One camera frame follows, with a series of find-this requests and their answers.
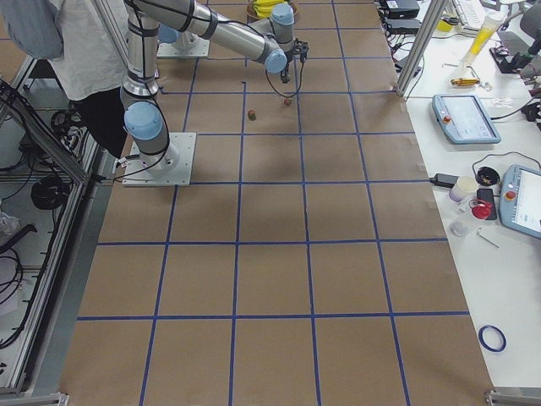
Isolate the near blue teach pendant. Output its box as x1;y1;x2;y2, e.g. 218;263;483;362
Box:
499;165;541;239

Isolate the person in white shirt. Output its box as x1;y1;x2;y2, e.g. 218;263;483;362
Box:
1;1;127;158

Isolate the blue teach pendant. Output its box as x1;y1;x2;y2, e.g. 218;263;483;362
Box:
499;165;541;239
432;94;501;145

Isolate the black power adapter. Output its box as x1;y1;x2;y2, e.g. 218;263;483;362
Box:
429;173;458;189

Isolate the far blue teach pendant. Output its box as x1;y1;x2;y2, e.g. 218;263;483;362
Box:
432;94;501;145

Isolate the blue tape roll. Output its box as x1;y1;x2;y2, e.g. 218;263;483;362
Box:
478;325;507;353

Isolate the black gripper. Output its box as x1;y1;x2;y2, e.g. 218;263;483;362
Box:
280;50;293;83

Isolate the yellow banana bunch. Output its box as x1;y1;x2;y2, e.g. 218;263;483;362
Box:
247;0;291;19

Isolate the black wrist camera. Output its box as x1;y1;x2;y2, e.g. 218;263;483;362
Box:
293;38;309;64

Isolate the silver hex key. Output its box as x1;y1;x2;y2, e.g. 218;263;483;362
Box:
476;228;500;249

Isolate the yellow bottle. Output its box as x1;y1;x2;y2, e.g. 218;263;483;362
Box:
460;14;505;67

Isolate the aluminium frame post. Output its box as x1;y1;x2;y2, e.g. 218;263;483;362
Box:
395;0;447;96

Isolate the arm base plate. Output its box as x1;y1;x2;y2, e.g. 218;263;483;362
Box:
157;39;210;59
120;132;197;187

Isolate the red round object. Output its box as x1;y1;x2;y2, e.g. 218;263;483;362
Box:
471;201;492;220

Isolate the white cup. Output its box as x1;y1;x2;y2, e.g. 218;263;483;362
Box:
449;176;478;202

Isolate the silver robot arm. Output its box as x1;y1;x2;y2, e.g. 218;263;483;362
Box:
120;1;294;173

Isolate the yellow gold tool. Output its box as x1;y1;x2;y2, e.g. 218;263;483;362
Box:
450;78;480;87

